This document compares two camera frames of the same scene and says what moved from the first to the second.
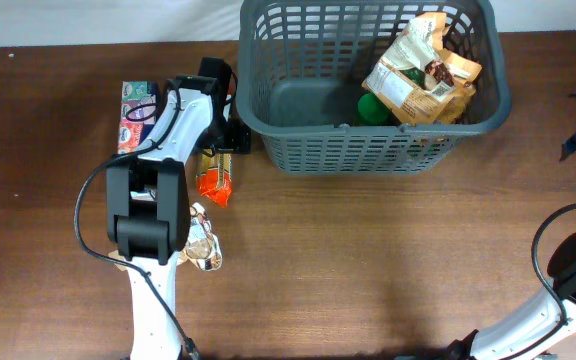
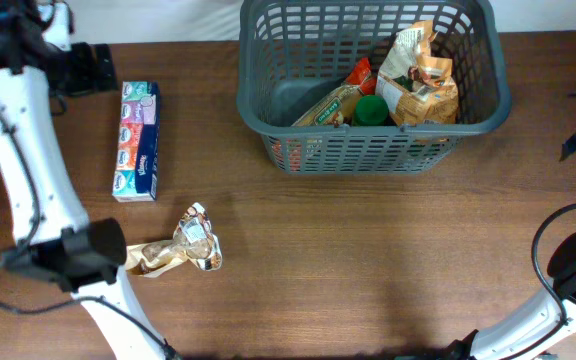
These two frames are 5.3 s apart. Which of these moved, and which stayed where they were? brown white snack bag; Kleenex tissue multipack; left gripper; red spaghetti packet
Moved: left gripper; red spaghetti packet
Stayed: brown white snack bag; Kleenex tissue multipack
